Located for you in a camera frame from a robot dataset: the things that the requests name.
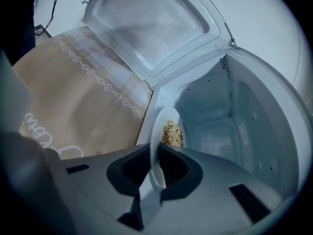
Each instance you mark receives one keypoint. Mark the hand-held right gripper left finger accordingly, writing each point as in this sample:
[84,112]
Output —
[93,180]

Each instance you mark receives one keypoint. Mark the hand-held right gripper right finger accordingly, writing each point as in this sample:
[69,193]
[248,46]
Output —
[207,180]

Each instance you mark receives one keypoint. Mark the brown crumbly food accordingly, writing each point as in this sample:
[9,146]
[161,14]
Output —
[173,134]

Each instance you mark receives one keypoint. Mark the white plate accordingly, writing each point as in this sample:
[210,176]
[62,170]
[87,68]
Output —
[160,124]

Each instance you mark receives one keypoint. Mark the white microwave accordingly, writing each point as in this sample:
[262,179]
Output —
[220,87]

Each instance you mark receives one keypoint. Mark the brown patterned tablecloth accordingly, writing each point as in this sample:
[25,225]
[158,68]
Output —
[80,99]

